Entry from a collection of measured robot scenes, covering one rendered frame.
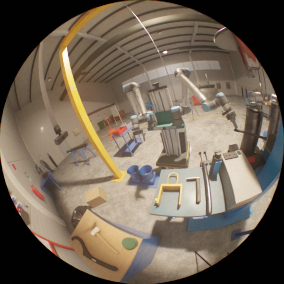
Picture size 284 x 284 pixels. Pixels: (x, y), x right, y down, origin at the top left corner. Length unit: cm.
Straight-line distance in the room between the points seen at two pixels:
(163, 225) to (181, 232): 34
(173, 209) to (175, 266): 136
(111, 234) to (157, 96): 191
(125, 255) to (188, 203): 62
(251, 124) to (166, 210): 102
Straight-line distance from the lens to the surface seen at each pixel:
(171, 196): 68
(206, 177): 72
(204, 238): 175
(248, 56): 86
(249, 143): 111
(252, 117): 101
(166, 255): 174
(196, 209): 65
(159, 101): 161
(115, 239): 89
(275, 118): 237
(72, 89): 213
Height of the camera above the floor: 168
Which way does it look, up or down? 27 degrees down
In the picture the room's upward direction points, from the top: 22 degrees counter-clockwise
